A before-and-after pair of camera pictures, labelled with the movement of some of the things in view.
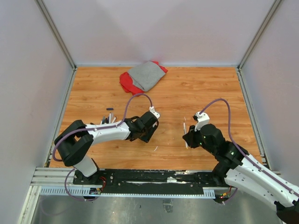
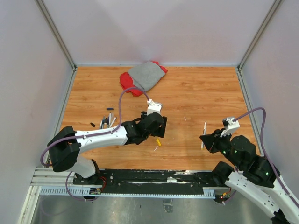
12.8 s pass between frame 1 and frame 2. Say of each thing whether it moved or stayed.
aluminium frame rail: stayed
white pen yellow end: moved
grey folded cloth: stayed
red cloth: stayed
